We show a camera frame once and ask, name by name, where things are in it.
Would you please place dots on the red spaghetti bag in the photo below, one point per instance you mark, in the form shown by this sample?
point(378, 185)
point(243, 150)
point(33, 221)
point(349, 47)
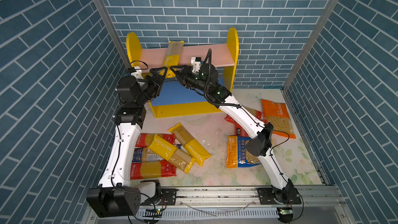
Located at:
point(145, 139)
point(155, 169)

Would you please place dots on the red spaghetti bag upper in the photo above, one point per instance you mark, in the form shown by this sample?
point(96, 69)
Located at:
point(145, 139)

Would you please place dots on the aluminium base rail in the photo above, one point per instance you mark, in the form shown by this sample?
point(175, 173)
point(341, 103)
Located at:
point(318, 204)

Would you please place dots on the red macaroni bag lower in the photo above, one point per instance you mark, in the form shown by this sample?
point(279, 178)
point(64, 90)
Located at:
point(241, 129)

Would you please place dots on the orange macaroni bag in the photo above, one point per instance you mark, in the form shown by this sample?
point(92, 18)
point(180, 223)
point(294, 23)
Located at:
point(277, 114)

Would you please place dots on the yellow spaghetti bag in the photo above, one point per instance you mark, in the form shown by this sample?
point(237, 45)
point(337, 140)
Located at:
point(172, 56)
point(177, 157)
point(190, 144)

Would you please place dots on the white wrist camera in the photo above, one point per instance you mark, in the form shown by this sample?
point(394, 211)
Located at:
point(135, 72)
point(196, 63)

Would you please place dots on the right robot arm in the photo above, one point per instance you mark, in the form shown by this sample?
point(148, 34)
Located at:
point(259, 146)

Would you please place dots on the blue spaghetti bag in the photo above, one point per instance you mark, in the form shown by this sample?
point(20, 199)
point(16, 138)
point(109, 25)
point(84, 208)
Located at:
point(144, 154)

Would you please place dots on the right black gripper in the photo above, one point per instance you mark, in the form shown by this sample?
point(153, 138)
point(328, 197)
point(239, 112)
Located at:
point(185, 75)

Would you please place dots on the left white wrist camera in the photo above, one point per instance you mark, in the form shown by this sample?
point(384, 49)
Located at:
point(135, 72)

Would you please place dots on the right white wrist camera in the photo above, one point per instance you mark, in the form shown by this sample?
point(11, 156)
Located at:
point(196, 63)

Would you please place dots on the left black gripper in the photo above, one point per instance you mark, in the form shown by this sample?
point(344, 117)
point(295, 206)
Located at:
point(156, 84)

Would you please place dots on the red spaghetti bag lower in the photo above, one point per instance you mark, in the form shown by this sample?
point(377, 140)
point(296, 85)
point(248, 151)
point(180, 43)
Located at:
point(155, 169)

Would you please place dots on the yellow shelf with coloured boards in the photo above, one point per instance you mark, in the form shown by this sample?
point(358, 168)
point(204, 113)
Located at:
point(175, 99)

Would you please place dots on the blue orange shell pasta bag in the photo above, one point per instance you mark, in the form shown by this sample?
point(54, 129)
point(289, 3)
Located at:
point(238, 156)

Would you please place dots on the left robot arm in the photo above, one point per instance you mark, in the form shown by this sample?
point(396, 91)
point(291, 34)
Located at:
point(114, 195)

